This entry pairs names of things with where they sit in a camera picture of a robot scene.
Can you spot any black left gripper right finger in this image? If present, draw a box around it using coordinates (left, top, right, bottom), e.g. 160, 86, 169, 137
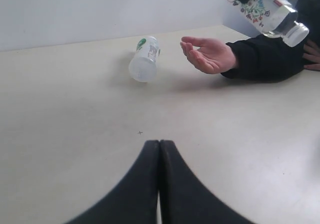
158, 140, 252, 224

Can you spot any person's other hand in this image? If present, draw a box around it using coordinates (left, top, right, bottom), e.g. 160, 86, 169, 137
302, 40, 320, 71

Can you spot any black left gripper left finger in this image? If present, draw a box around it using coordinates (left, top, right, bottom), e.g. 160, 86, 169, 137
69, 140, 160, 224

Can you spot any clear bottle green white label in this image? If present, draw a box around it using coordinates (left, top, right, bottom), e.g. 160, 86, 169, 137
128, 36, 160, 82

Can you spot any person's open bare hand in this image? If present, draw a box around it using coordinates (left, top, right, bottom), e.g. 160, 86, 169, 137
180, 36, 238, 74

